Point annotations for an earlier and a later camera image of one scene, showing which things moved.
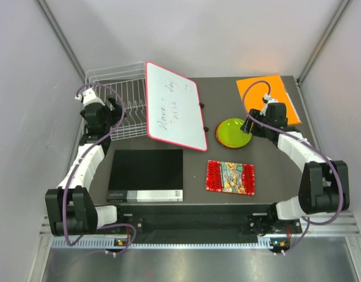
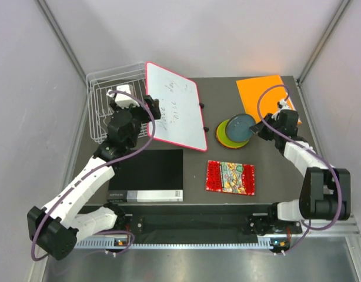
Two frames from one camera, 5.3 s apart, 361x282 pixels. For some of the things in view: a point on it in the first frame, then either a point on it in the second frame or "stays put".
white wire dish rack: [126, 84] stays put
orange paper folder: [256, 92] stays put
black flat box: [146, 175] stays put
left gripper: [115, 114] to [153, 104]
